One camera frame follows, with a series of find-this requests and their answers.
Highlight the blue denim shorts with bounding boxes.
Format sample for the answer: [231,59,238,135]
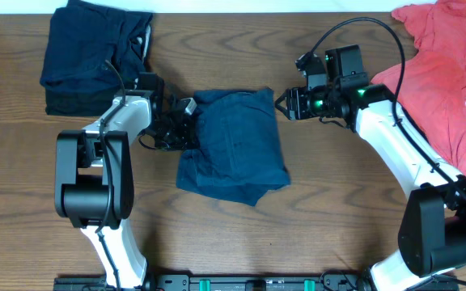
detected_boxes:
[176,88,291,206]

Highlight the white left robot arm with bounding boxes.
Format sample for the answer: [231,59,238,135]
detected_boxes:
[53,90,197,290]

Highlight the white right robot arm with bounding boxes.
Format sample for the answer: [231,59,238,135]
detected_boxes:
[274,85,466,290]

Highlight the folded black garment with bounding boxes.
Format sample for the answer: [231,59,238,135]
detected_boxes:
[40,75,121,116]

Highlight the folded navy shorts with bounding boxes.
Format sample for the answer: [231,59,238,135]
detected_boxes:
[40,1,153,93]

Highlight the red t-shirt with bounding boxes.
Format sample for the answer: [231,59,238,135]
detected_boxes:
[371,0,466,175]

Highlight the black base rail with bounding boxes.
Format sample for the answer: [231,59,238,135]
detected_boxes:
[53,273,460,291]

